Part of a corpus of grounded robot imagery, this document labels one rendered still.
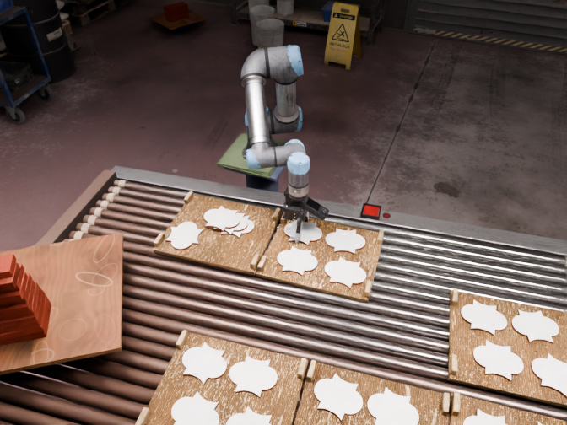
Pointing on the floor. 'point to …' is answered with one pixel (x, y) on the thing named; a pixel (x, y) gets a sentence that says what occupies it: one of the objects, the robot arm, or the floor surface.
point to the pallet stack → (79, 9)
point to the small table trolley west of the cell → (11, 102)
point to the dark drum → (42, 22)
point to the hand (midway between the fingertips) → (303, 232)
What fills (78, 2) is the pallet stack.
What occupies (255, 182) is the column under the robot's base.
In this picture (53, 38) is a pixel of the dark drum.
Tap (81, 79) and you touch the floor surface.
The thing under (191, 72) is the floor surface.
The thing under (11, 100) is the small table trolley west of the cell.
